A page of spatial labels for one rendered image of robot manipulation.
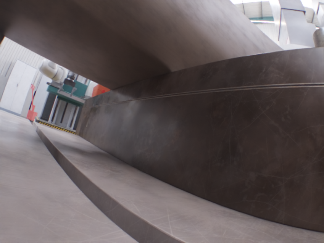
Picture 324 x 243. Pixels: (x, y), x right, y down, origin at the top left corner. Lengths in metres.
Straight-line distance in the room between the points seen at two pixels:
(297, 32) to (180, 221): 3.81
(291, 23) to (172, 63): 3.60
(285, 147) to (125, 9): 0.56
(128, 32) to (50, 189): 0.46
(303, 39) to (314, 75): 3.38
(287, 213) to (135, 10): 0.66
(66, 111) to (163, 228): 2.10
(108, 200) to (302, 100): 0.40
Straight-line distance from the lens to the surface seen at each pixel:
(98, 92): 1.52
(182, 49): 0.69
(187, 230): 0.22
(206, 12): 1.00
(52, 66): 1.92
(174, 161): 0.46
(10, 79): 7.00
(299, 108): 0.36
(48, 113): 2.30
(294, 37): 3.72
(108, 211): 0.27
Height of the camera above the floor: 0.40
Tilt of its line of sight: 10 degrees up
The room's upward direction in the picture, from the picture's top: 15 degrees clockwise
